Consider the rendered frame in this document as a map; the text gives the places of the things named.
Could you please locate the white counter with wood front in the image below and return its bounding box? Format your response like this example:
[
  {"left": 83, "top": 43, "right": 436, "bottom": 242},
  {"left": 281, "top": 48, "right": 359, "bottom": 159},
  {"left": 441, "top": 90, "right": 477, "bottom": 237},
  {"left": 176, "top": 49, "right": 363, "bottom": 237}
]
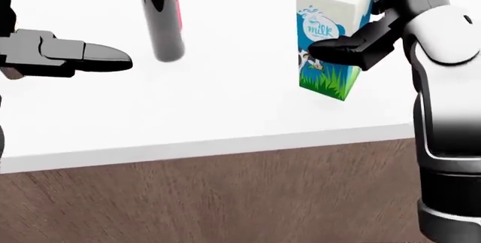
[{"left": 0, "top": 0, "right": 481, "bottom": 243}]

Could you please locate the black bottle with pink label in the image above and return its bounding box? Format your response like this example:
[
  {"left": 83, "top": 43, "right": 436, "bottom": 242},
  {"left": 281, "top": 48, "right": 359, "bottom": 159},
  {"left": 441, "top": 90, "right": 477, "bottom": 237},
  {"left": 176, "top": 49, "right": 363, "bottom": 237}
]
[{"left": 135, "top": 0, "right": 186, "bottom": 62}]

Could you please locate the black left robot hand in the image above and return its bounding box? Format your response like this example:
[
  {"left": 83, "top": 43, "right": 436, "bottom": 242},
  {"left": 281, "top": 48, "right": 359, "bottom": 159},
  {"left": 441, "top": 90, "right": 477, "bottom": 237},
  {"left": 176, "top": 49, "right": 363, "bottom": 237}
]
[{"left": 0, "top": 0, "right": 134, "bottom": 80}]

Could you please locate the white milk carton blue cap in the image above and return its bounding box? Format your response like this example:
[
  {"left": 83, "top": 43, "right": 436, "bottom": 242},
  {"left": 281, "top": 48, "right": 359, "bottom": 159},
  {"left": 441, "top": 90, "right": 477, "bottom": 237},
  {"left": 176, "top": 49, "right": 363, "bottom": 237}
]
[{"left": 295, "top": 0, "right": 381, "bottom": 103}]

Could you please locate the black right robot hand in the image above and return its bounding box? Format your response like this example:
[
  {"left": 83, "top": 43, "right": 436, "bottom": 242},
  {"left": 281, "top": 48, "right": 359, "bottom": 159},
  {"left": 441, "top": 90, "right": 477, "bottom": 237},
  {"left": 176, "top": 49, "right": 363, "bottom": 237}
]
[{"left": 307, "top": 0, "right": 414, "bottom": 71}]

